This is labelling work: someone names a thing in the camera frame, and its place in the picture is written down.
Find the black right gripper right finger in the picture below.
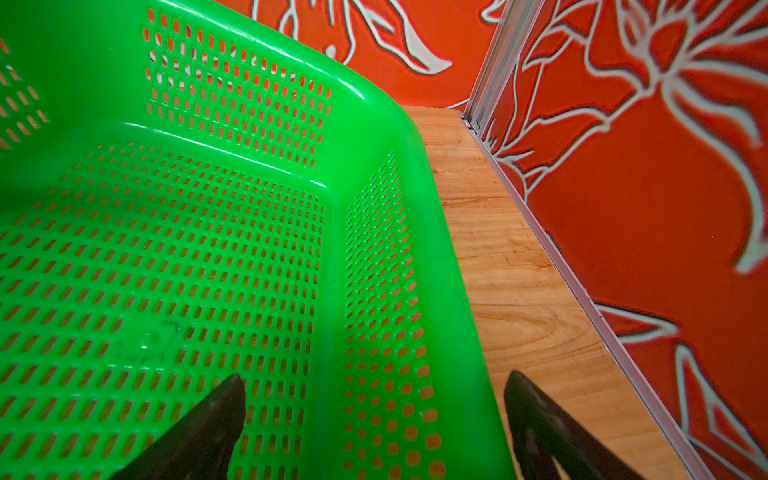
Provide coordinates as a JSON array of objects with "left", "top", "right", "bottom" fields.
[{"left": 504, "top": 371, "right": 641, "bottom": 479}]

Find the green perforated plastic basket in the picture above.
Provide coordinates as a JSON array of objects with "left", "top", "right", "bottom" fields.
[{"left": 1, "top": 1, "right": 515, "bottom": 479}]

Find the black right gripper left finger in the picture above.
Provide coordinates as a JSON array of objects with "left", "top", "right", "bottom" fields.
[{"left": 113, "top": 374, "right": 246, "bottom": 479}]

